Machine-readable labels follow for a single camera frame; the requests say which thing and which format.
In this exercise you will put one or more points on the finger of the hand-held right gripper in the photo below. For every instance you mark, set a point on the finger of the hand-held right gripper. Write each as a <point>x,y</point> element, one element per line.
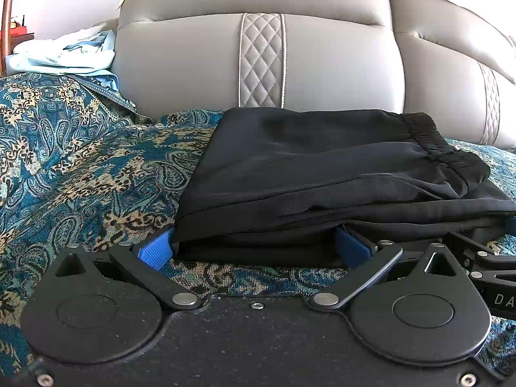
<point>479,252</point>

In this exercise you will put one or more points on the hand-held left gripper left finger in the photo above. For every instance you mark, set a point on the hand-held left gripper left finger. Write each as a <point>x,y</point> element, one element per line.
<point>155,248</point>

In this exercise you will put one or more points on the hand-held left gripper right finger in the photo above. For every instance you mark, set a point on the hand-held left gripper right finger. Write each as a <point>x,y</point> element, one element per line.
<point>350,247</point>

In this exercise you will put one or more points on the black pants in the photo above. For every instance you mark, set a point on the black pants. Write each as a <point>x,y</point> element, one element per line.
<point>322,181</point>

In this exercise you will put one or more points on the teal patterned blanket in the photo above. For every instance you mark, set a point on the teal patterned blanket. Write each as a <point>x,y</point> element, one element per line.
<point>80,177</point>

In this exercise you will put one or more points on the grey-blue cloth strip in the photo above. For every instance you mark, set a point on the grey-blue cloth strip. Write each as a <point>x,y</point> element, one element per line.
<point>113,96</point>

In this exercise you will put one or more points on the beige leather headboard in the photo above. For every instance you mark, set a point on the beige leather headboard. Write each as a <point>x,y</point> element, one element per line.
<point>314,52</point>

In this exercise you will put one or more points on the light blue clothes pile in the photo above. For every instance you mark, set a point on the light blue clothes pile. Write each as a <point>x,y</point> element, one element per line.
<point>64,54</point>

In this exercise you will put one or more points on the red box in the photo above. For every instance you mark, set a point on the red box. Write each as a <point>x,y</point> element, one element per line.
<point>18,29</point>

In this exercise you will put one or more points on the curved wooden post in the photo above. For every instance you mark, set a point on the curved wooden post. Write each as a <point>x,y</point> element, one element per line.
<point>7,16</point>

